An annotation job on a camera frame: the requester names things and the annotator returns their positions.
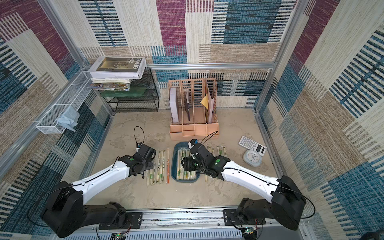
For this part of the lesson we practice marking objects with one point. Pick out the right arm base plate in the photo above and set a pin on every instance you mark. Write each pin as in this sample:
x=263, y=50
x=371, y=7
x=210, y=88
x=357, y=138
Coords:
x=243, y=217

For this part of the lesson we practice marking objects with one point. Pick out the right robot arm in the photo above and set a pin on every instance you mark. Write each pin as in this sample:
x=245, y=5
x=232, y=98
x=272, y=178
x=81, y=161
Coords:
x=281, y=198

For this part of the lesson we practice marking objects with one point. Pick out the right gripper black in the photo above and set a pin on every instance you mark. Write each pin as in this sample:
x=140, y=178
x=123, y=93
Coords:
x=187, y=163

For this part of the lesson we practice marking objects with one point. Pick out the crumpled white tissue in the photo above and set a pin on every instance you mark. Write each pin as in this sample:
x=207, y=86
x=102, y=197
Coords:
x=69, y=119

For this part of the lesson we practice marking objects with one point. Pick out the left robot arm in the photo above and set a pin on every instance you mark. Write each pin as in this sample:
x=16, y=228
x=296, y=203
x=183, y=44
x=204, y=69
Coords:
x=66, y=209

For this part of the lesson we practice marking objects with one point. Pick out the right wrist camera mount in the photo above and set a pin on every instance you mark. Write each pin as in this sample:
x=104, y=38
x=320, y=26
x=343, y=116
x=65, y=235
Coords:
x=192, y=143

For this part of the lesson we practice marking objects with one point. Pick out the aluminium front rail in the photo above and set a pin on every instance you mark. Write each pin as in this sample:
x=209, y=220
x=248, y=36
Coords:
x=184, y=218

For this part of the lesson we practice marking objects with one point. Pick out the white wire wall basket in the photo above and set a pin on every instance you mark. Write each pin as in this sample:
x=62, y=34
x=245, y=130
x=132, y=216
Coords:
x=72, y=97

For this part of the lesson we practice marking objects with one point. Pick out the pink desktop file organizer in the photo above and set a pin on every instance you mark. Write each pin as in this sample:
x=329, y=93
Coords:
x=193, y=117

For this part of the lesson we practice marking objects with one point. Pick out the stack of colourful magazines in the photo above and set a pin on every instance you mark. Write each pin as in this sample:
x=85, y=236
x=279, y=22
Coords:
x=110, y=85

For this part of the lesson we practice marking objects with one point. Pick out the pink folder in organizer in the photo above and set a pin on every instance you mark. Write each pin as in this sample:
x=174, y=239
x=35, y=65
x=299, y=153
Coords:
x=211, y=99

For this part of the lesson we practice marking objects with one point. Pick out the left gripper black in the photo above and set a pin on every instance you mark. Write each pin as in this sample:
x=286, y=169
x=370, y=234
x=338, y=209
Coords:
x=150, y=164

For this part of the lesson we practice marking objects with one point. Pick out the green folder on shelf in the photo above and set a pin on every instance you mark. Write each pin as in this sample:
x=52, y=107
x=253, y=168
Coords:
x=133, y=93

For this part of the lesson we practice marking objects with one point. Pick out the white round alarm clock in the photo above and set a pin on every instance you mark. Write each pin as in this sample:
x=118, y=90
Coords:
x=252, y=158

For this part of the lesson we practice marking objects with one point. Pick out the yellow paper in organizer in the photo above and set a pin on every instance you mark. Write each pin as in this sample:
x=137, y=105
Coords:
x=205, y=102

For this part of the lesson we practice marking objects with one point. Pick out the black wire mesh shelf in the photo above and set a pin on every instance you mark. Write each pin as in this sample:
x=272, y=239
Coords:
x=142, y=96

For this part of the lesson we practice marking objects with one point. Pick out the white box in organizer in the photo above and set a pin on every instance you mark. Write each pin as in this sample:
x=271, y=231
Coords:
x=173, y=102

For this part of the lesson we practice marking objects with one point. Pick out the large white book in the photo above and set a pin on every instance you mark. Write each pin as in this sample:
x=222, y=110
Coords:
x=118, y=68

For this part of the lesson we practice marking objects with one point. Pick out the teal plastic storage box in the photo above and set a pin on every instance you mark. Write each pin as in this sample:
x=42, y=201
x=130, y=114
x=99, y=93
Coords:
x=182, y=150

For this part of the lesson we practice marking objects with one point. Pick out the white calculator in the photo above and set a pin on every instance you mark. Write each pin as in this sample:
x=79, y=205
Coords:
x=252, y=145

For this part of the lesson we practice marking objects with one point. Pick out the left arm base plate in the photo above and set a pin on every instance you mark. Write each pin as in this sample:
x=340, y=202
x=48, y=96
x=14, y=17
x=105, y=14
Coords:
x=130, y=220

